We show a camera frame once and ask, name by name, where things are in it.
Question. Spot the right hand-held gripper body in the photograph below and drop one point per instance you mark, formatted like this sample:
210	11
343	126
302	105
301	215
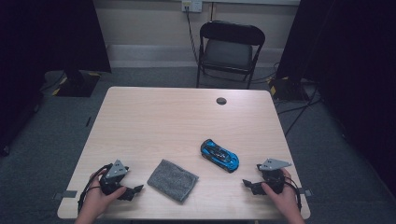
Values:
274	179

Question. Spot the white wall socket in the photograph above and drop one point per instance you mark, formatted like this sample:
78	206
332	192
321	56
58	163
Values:
192	5

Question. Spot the black table grommet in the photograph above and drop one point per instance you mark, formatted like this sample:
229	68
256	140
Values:
221	101

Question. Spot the small black floor object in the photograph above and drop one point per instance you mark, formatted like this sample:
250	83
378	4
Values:
88	121

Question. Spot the dark curtain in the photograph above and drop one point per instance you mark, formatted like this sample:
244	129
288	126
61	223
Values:
351	62
37	46

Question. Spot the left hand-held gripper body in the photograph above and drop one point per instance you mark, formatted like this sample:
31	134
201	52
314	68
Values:
113	182

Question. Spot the grey terry cloth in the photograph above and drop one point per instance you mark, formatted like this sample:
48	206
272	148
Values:
172	181

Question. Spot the blue and black toy car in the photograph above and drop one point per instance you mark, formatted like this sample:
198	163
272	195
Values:
219	155

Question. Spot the black folding chair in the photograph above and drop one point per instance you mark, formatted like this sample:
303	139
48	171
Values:
229	53

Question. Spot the person's left hand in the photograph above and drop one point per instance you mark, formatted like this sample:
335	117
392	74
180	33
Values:
95	202

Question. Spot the black stand base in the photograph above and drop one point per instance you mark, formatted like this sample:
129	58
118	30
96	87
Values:
288	90
77	85

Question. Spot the person's right hand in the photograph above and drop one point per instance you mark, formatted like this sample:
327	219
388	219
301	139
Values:
286	200

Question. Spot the yellow black tape strip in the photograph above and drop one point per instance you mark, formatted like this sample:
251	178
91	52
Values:
273	90
60	85

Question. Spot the grey tape piece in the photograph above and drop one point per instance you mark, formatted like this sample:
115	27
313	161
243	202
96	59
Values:
307	192
67	194

